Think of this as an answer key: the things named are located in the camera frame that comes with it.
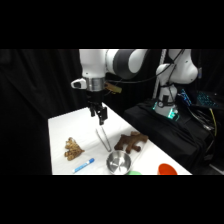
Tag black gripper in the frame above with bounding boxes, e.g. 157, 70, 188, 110
86, 89, 109, 126

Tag blue pen with white cap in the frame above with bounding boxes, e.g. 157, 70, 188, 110
72, 157, 96, 175

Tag metal tongs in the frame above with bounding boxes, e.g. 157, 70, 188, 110
95, 126, 113, 153

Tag yellow tag on wrist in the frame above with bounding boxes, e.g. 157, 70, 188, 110
104, 82, 122, 95

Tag tan spotted plush toy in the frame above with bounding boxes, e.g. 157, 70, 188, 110
64, 136, 86, 162

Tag brown plush toy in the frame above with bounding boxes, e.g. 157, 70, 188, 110
113, 131, 150, 155

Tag steel bowl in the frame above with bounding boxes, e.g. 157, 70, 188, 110
105, 150, 133, 176

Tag black curtain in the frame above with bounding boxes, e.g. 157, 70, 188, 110
0, 49, 224, 176

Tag green object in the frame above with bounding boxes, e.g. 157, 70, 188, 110
126, 170, 143, 176

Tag black robot stand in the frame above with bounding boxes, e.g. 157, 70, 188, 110
122, 98, 214, 175

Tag orange bowl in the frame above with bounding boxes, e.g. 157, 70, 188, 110
157, 162, 179, 176

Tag blue lit keyboard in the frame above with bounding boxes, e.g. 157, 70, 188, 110
195, 90, 218, 108

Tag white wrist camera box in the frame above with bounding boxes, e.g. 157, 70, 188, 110
70, 77, 89, 90

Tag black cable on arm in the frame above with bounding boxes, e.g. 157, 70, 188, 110
105, 49, 186, 85

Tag yellow cable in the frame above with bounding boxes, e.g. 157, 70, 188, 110
209, 107, 218, 138

